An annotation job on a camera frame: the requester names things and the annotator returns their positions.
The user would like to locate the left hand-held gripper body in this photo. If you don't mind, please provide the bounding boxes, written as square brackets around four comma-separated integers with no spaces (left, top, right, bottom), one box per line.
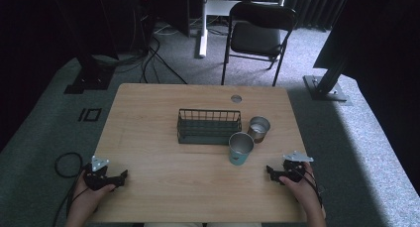
[82,155,117,192]

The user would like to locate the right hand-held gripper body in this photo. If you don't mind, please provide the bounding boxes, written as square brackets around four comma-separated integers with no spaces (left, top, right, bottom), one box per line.
[278,150,315,183]

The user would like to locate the teal metal cup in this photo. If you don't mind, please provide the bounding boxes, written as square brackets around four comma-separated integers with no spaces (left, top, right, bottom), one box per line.
[228,131,256,167]

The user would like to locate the dark green wire basket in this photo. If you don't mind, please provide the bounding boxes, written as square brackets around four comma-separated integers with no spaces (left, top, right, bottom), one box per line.
[176,108,244,146]

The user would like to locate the person's left hand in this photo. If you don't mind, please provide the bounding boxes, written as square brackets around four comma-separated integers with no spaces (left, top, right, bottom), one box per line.
[69,178,117,219]

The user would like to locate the person's right hand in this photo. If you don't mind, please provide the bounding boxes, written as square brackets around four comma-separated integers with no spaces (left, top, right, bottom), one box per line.
[278,162,324,209]

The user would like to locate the black stand with base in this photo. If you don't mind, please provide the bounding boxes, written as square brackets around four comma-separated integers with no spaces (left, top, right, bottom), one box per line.
[63,0,117,95]

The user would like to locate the black folding chair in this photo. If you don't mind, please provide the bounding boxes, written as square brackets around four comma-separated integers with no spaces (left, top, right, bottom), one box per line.
[220,1,298,88]

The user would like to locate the right hand-held gripper cable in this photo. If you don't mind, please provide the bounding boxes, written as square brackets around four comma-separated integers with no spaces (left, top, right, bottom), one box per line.
[295,167,327,210]

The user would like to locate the hand-held gripper cable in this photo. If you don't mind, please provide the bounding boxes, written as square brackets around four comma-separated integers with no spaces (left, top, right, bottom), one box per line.
[52,152,91,227]
[295,167,327,210]

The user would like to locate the left hand-held gripper cable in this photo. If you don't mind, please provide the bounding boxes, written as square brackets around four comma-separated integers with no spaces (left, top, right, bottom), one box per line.
[52,152,91,227]

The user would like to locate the metal stand with base plate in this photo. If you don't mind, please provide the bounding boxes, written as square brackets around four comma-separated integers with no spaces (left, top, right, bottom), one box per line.
[302,57,353,107]

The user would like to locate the black floor cables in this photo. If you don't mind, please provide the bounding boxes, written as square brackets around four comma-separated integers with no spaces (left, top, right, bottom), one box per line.
[92,20,189,86]

